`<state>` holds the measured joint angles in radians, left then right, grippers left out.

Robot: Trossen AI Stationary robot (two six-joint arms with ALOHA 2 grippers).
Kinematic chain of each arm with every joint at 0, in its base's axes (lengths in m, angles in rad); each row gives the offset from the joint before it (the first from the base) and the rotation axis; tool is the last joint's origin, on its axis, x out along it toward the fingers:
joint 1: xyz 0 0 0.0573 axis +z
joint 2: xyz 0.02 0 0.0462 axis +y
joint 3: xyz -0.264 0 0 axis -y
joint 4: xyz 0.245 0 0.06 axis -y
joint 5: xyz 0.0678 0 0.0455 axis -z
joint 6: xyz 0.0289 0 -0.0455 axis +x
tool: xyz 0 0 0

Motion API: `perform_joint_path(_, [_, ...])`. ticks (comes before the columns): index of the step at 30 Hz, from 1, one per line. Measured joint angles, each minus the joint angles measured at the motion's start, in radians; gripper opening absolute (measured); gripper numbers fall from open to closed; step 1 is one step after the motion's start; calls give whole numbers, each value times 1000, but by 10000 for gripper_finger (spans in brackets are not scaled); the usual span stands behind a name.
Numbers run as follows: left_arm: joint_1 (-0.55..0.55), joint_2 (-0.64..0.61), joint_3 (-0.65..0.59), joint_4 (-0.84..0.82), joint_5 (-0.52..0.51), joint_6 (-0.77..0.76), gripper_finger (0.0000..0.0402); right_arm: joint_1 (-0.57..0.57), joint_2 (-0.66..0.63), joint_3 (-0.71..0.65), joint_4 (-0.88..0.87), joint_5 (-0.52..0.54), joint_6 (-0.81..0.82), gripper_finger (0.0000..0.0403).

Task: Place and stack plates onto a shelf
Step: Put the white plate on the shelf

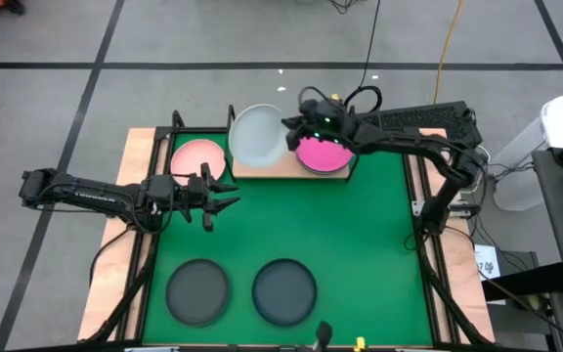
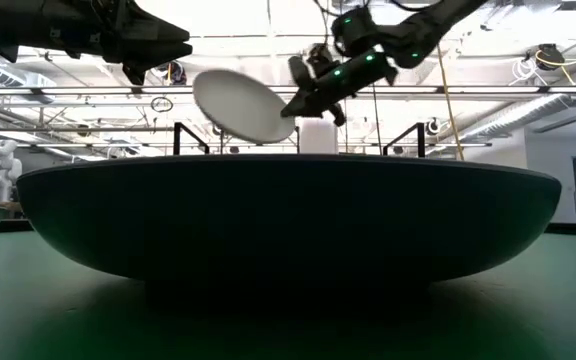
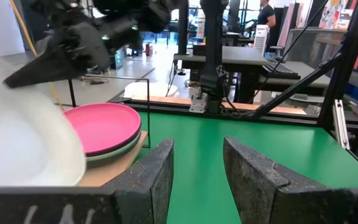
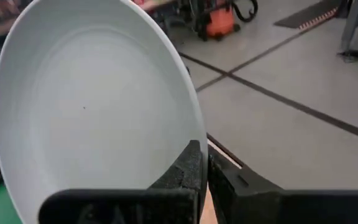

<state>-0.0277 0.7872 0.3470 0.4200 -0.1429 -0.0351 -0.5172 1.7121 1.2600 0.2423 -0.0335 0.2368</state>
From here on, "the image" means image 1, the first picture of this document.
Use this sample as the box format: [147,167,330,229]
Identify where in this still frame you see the left arm wrist cable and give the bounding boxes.
[129,193,176,235]

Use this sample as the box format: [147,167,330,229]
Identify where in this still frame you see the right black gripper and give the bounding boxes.
[281,98,362,153]

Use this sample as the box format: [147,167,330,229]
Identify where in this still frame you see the black hanging cable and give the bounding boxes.
[358,0,381,90]

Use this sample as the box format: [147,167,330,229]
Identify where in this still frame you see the dark blue-grey plate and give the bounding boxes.
[251,258,319,328]

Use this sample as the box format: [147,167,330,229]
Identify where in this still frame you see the magenta plate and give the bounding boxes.
[294,136,356,176]

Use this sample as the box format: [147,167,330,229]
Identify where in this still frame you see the black table frame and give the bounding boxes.
[78,110,497,352]

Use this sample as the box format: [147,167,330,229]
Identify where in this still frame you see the pale pink plate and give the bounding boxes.
[169,139,228,188]

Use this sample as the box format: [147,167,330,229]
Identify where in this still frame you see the white paper sheet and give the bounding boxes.
[473,242,503,281]

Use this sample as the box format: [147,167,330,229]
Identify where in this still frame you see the arm wrist cable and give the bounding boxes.
[129,193,176,235]
[299,84,384,113]

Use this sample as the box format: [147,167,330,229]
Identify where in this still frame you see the white plate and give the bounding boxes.
[227,103,290,170]

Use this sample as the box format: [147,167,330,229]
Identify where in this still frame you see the yellow hanging cable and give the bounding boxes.
[432,0,466,105]

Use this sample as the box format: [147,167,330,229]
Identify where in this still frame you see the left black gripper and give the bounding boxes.
[178,162,241,233]

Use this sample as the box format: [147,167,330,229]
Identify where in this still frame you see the dark grey plate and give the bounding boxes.
[164,258,232,328]

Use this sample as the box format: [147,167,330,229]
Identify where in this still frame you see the right arm wrist cable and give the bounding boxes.
[299,84,384,113]

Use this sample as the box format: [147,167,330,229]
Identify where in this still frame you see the green table mat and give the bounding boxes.
[142,131,434,346]

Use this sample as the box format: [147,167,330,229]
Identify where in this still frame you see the black metal beam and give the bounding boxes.
[480,262,563,302]

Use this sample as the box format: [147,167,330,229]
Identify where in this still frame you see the black perforated computer case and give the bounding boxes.
[359,100,484,149]

